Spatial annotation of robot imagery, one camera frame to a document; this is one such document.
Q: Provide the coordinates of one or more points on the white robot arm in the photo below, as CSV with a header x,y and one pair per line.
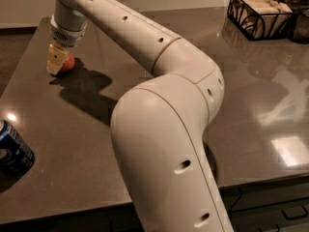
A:
x,y
157,126

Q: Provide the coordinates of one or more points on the black wire napkin basket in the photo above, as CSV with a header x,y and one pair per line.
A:
x,y
281,33

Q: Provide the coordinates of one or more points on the blue Pepsi can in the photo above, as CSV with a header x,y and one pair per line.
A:
x,y
15,155

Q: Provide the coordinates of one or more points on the white napkins in basket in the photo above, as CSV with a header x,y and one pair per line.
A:
x,y
262,18

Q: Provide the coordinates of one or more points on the red apple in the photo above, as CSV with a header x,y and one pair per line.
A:
x,y
68,64

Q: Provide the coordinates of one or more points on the dark cabinet drawers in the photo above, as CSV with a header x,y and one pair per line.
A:
x,y
281,206

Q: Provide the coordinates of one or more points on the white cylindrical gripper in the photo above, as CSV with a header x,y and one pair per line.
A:
x,y
68,35

